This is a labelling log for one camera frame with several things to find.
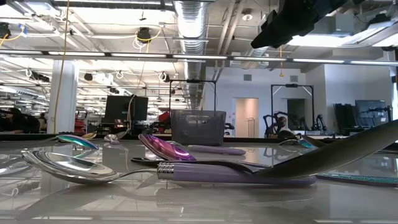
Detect yellow cable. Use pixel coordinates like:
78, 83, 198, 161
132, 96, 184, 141
53, 0, 70, 134

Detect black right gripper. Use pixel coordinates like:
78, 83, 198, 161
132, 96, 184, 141
250, 0, 351, 49

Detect black rig frame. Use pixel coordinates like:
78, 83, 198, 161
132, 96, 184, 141
169, 79, 218, 113
270, 83, 315, 133

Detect white pillar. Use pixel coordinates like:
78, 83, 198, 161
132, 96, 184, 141
46, 60, 80, 134

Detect dark wide monitor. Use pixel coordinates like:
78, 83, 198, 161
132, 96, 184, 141
355, 99, 389, 127

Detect black computer monitor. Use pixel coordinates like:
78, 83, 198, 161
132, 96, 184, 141
104, 95, 149, 124

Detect black ceiling cable reel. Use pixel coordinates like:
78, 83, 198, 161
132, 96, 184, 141
136, 27, 152, 44

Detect silver air duct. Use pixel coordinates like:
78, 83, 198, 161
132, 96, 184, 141
172, 0, 208, 110

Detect person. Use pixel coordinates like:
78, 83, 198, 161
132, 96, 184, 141
0, 107, 41, 134
275, 116, 292, 135

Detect silver spoon lilac handle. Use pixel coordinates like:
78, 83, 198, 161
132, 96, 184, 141
21, 150, 317, 189
103, 132, 128, 146
167, 140, 247, 156

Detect dark grey plastic bin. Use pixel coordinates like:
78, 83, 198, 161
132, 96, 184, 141
170, 109, 227, 146

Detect long ceiling light strip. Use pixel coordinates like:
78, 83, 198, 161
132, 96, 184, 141
0, 49, 398, 67

